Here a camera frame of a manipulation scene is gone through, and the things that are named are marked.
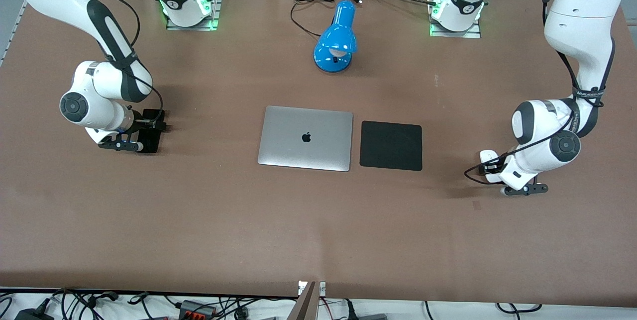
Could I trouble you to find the white computer mouse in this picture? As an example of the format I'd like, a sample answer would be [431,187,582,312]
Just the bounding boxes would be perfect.
[479,149,506,184]

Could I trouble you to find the black smartphone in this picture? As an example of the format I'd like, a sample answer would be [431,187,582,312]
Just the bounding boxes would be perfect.
[141,109,165,154]

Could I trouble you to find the black mouse pad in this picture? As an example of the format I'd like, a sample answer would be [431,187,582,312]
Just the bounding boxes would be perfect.
[359,120,423,172]

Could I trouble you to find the silver closed laptop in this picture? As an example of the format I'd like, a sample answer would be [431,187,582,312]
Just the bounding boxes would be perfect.
[257,106,354,172]

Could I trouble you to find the black box orange connectors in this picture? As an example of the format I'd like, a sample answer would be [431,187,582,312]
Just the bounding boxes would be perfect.
[178,300,218,320]

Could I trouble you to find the black power adapter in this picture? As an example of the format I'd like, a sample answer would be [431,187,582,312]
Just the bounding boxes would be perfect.
[14,307,54,320]

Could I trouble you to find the blue desk lamp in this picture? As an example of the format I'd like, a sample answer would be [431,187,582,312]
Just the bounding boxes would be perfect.
[313,0,358,73]

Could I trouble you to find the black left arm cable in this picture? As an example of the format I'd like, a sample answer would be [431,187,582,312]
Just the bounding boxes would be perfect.
[464,0,617,185]

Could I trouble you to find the black looped floor cable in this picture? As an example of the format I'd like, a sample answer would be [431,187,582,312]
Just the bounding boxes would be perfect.
[495,302,543,315]

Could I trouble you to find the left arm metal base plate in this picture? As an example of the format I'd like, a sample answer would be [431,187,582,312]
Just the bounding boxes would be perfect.
[429,0,482,39]

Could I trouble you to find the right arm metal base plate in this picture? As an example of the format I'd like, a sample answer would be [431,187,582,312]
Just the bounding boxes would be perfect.
[166,0,225,31]

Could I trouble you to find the tangled black floor cables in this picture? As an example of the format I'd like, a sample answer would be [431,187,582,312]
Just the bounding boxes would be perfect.
[50,288,121,320]

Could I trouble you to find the white table edge bracket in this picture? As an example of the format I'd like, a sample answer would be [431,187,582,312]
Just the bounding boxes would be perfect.
[298,281,327,296]

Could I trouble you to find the brown wooden post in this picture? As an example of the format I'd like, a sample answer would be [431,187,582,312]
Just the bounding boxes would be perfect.
[288,281,317,320]

